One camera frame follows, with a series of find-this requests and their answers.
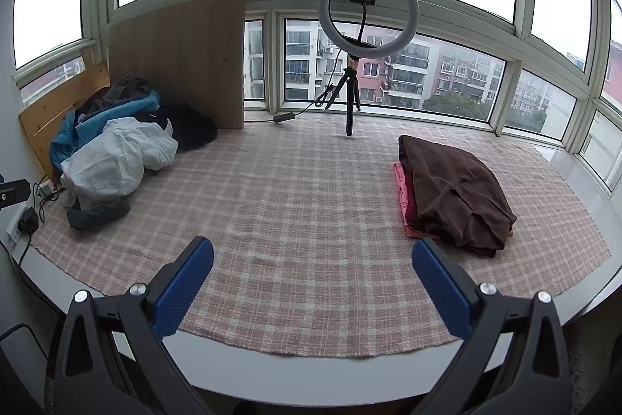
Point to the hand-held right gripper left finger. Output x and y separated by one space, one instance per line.
187 283

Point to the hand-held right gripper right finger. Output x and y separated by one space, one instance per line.
444 286

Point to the black plug adapter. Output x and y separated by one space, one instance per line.
28 220

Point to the white charger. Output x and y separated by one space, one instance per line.
47 189

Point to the white power strip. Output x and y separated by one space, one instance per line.
13 234

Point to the dark grey padded jacket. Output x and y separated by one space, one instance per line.
97 214

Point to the knotty pine wooden panel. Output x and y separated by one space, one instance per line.
48 113

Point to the pink garment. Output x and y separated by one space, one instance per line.
404 196

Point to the brown garment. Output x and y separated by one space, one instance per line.
452 186

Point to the white garment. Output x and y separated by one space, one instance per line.
111 162

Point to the blue garment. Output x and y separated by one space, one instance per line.
121 108

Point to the pink plaid blanket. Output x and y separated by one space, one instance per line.
301 201

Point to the dark crumpled garment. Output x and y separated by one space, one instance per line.
121 89

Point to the black garment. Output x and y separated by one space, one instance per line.
192 128

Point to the black tripod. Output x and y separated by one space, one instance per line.
349 104

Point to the light wooden board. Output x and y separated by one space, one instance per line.
180 60

